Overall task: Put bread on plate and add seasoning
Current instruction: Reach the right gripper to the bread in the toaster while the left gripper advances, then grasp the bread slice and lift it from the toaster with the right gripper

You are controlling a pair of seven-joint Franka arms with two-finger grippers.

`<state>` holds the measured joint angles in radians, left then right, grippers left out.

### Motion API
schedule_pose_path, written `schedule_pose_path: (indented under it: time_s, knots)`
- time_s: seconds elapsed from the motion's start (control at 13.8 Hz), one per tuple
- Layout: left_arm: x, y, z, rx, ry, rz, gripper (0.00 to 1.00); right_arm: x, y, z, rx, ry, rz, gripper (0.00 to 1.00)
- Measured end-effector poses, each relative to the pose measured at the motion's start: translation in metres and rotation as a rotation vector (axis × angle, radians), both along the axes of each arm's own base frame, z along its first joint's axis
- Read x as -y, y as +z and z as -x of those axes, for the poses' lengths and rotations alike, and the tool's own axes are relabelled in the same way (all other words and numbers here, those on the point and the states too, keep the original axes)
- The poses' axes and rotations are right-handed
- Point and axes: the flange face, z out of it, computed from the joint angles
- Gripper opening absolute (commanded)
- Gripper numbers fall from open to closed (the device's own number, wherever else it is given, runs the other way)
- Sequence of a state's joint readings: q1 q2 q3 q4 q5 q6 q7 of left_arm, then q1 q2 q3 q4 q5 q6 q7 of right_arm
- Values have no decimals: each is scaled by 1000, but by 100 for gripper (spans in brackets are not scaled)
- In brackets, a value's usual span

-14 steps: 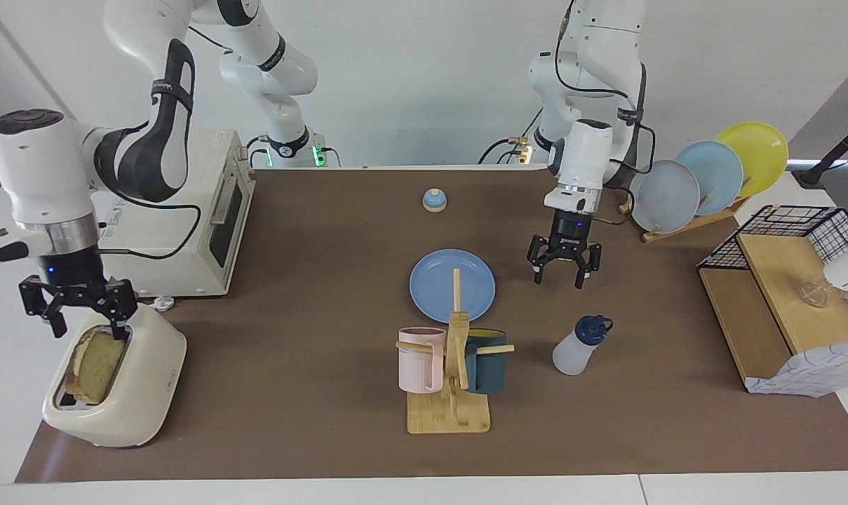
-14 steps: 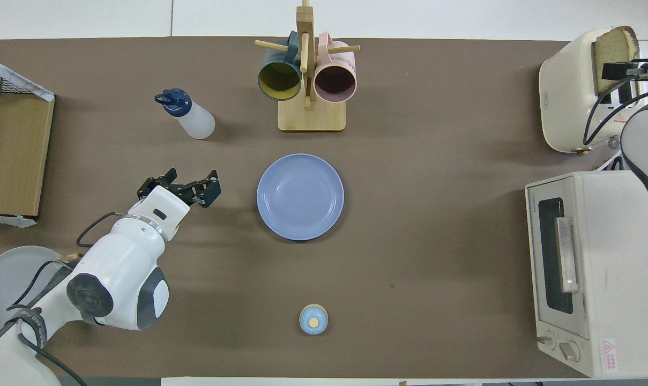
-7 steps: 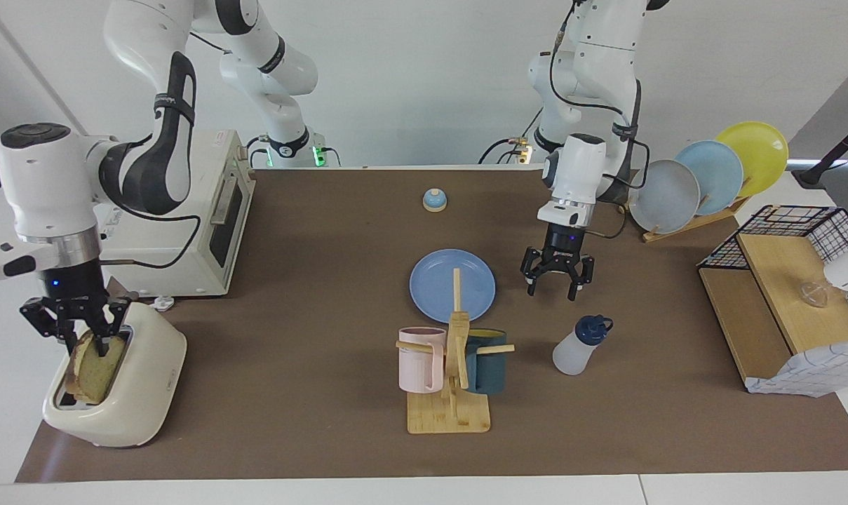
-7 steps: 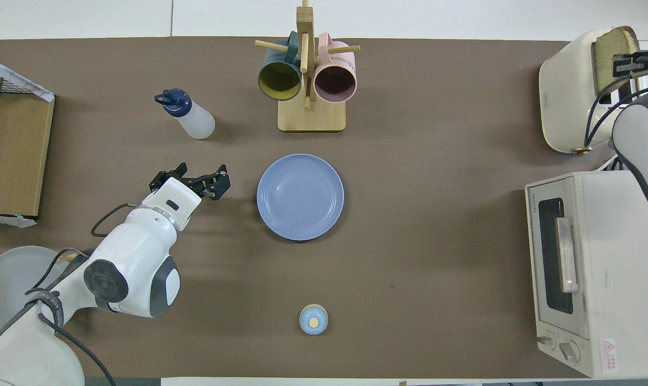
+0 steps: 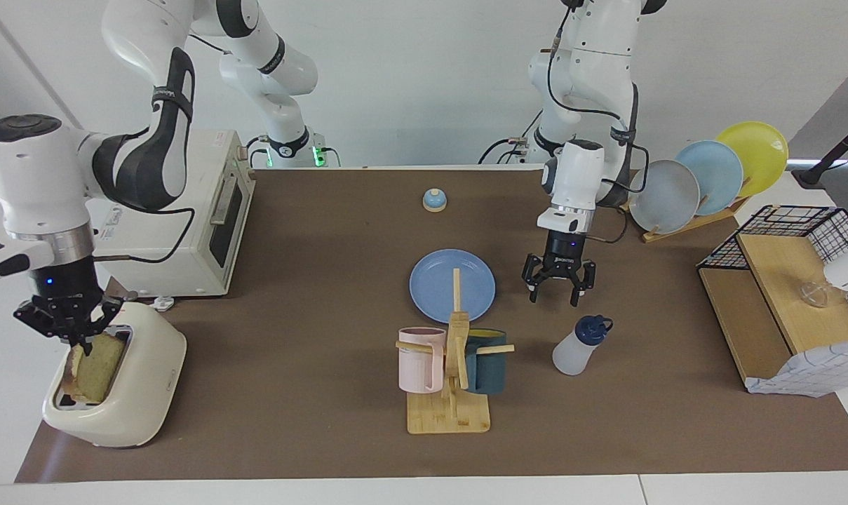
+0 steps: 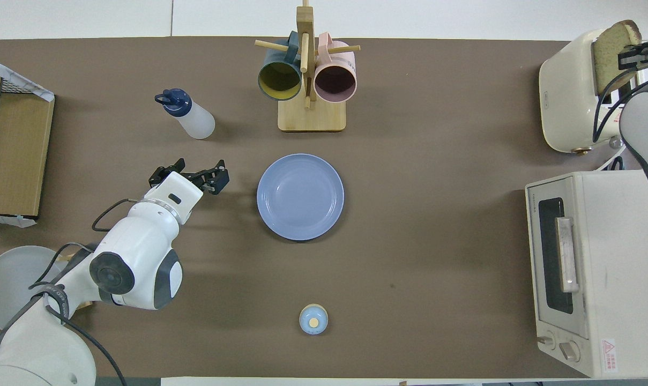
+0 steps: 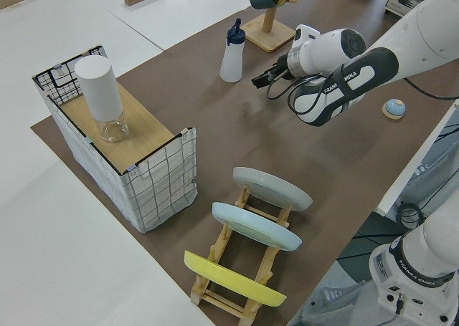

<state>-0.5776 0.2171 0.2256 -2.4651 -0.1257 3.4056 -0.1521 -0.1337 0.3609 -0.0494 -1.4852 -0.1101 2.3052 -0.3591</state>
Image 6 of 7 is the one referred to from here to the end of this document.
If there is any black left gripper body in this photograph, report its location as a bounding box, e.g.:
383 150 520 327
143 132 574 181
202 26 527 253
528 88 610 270
174 169 207 187

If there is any slice of toast bread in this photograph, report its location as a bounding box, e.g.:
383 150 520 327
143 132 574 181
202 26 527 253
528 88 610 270
592 20 642 95

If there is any white bottle with navy cap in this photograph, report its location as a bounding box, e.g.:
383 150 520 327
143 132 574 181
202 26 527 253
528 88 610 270
154 88 216 140

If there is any blue round plate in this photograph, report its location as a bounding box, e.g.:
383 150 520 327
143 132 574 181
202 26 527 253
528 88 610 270
257 153 345 241

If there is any pale grey plate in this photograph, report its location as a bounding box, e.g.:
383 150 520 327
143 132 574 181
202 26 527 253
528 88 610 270
0 246 70 330

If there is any cream two-slot toaster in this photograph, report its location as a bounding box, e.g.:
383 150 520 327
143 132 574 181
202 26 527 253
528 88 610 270
539 28 648 155

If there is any wooden mug tree rack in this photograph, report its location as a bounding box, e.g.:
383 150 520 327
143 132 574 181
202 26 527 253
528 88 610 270
255 0 361 132

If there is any dark teal mug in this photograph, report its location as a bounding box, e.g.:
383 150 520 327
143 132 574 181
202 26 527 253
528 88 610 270
257 31 303 101

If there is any pink mug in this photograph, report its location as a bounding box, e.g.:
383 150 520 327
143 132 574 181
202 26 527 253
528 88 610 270
314 32 357 104

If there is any small blue bell wooden knob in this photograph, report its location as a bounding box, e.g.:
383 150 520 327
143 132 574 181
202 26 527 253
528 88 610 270
299 303 329 336

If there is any white toaster oven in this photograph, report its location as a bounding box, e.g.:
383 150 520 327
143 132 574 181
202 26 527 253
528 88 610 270
525 170 648 379

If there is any brown table mat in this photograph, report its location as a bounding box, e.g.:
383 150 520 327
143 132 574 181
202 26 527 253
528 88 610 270
0 36 642 379

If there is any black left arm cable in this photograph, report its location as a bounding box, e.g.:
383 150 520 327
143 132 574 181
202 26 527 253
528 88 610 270
0 198 138 386

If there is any black wire wooden shelf basket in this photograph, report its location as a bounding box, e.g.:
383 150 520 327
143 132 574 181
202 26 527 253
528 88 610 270
0 69 55 220

